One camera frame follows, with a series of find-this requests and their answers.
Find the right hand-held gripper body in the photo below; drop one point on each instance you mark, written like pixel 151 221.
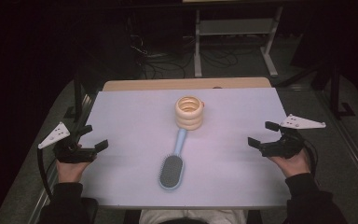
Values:
pixel 284 146

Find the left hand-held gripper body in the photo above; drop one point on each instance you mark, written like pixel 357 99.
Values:
pixel 74 154

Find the cream ribbed cup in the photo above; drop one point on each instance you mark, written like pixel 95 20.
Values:
pixel 189 123

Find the blue hairbrush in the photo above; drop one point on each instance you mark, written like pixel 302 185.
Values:
pixel 171 171

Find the person's left hand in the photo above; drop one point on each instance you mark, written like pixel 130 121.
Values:
pixel 70 171

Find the person's right hand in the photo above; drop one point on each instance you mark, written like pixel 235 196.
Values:
pixel 293 166

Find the white table cover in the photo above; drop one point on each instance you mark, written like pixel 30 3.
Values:
pixel 130 124

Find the black metal stand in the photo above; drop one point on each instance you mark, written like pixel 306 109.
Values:
pixel 335 90
pixel 77 93

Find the wooden table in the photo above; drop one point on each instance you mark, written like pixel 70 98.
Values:
pixel 155 84

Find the person's light shirt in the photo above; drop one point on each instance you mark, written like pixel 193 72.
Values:
pixel 192 215

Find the white metal stand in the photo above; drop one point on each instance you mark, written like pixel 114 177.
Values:
pixel 236 26

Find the metal floor rail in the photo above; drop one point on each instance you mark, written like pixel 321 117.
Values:
pixel 351 149

